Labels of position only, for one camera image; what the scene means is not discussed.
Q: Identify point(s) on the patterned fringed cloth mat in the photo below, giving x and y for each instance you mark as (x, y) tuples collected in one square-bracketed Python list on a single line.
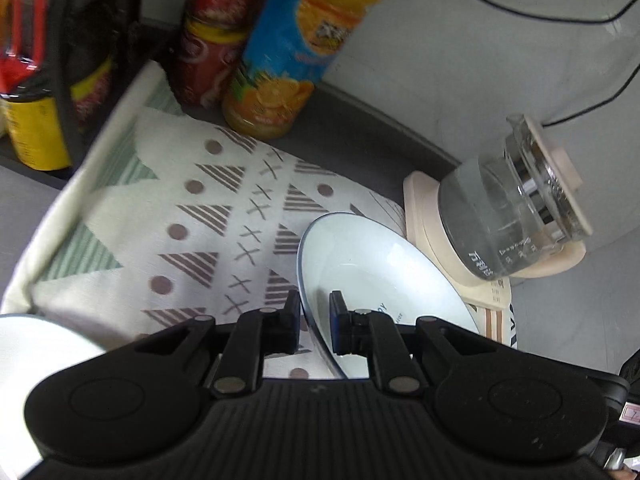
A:
[(150, 220)]

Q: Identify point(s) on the dark sauce bottle yellow label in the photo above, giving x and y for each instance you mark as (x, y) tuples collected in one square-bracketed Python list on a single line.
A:
[(35, 130)]

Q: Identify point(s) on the white plate blue rim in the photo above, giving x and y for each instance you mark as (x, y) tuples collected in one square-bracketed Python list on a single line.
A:
[(360, 265)]

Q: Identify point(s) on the orange juice bottle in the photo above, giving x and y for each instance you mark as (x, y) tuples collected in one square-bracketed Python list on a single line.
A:
[(285, 60)]

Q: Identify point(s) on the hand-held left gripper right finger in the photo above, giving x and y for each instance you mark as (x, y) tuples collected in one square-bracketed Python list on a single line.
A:
[(337, 330)]

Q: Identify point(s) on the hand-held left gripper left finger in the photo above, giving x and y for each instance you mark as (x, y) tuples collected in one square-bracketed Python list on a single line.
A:
[(287, 330)]

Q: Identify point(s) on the black metal kitchen rack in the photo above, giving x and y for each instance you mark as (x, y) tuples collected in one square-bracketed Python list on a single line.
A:
[(62, 85)]

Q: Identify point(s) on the white plate ringed rim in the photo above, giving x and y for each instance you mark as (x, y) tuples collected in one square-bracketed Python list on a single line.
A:
[(30, 355)]

